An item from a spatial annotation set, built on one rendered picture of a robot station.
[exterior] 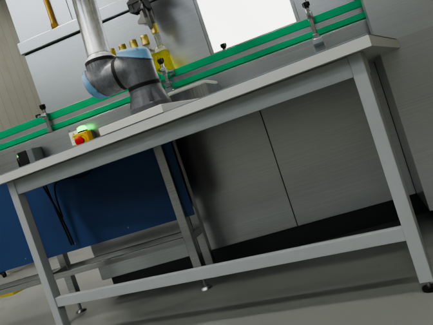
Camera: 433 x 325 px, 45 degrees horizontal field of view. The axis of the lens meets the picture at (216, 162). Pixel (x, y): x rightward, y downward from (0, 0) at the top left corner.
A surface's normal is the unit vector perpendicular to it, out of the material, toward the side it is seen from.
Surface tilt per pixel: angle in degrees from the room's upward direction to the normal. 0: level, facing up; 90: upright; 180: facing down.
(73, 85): 90
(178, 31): 90
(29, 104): 90
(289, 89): 90
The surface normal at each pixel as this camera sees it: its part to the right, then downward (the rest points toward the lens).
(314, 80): -0.43, 0.18
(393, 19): -0.23, 0.12
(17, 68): 0.84, -0.26
